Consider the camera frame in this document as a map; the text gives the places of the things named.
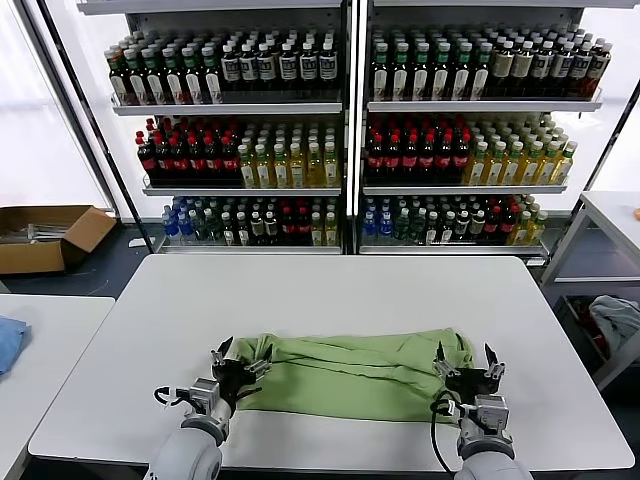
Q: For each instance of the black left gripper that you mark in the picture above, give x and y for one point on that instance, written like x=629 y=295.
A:
x=232 y=377

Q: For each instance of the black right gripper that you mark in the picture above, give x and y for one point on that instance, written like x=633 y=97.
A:
x=472 y=382

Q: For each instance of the light green polo shirt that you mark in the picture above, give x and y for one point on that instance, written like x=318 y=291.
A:
x=350 y=375

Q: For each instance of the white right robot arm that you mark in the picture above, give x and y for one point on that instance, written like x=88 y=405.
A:
x=487 y=465

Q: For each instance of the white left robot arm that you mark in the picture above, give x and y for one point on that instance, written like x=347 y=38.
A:
x=190 y=455

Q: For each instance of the dark grey storage crate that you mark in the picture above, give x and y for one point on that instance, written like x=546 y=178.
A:
x=570 y=320

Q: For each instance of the small dark bottle white cap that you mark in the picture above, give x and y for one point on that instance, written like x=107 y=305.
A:
x=228 y=231
x=447 y=230
x=242 y=231
x=432 y=230

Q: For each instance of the red cloth item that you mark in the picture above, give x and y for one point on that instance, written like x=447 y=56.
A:
x=599 y=341

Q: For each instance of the small dark green bottle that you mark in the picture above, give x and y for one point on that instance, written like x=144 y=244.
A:
x=214 y=229
x=401 y=227
x=200 y=229
x=417 y=227

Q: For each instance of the small dark bottle beige label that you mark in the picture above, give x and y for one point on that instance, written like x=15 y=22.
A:
x=477 y=225
x=271 y=227
x=256 y=227
x=462 y=225

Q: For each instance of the small cola bottle red cap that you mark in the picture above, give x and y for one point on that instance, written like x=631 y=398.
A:
x=493 y=225
x=303 y=227
x=287 y=227
x=507 y=225

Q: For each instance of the small blue drink bottle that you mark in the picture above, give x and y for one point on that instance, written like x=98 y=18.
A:
x=369 y=226
x=171 y=227
x=185 y=227
x=385 y=226

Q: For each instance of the small yellow tea bottle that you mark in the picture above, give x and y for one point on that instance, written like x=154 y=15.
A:
x=536 y=229
x=316 y=231
x=330 y=231
x=521 y=229

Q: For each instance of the grey white crumpled cloth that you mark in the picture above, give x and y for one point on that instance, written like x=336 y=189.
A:
x=616 y=315

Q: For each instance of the white paper scrap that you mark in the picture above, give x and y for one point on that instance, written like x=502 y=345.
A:
x=136 y=243

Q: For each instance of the white side table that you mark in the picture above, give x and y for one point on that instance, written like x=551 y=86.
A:
x=60 y=360

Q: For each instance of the yellow tea bottle white cap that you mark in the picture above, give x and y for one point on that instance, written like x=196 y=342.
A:
x=297 y=170
x=477 y=167
x=315 y=170
x=281 y=170
x=565 y=167
x=332 y=170
x=549 y=167
x=531 y=167
x=495 y=167
x=247 y=170
x=513 y=167
x=263 y=170

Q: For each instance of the blue folded cloth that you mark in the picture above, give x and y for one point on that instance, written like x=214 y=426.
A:
x=10 y=340

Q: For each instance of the brown cardboard box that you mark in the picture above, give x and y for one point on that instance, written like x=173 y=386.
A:
x=30 y=257

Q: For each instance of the clear plastic wrapped packs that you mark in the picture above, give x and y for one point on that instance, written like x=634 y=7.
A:
x=40 y=232

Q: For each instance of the grey metal shelf unit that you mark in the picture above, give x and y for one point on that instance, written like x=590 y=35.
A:
x=475 y=106
x=225 y=108

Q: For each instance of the dark tea bottle green band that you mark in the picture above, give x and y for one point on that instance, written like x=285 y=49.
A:
x=401 y=75
x=421 y=75
x=463 y=75
x=482 y=75
x=381 y=75
x=172 y=82
x=135 y=82
x=442 y=75
x=211 y=82
x=153 y=82
x=191 y=82

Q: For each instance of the dark bottle white square label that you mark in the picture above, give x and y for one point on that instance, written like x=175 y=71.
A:
x=543 y=67
x=267 y=67
x=288 y=67
x=307 y=67
x=562 y=67
x=327 y=67
x=249 y=67
x=581 y=67
x=230 y=67

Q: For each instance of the dark tea bottle reddish band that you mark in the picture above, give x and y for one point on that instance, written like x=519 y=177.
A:
x=118 y=80

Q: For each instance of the dark bottle reddish brown label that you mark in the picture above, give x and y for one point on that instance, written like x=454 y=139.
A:
x=600 y=67

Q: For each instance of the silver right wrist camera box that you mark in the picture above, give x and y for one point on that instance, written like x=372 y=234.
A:
x=490 y=412

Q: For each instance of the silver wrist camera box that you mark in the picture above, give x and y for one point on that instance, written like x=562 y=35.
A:
x=490 y=412
x=205 y=395

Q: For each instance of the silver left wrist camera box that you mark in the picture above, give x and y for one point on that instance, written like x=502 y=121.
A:
x=205 y=395

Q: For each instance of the grey metal frame table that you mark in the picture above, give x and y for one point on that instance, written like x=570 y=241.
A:
x=612 y=207

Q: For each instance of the black slanted window frame bar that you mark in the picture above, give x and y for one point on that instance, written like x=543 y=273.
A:
x=83 y=100
x=614 y=137

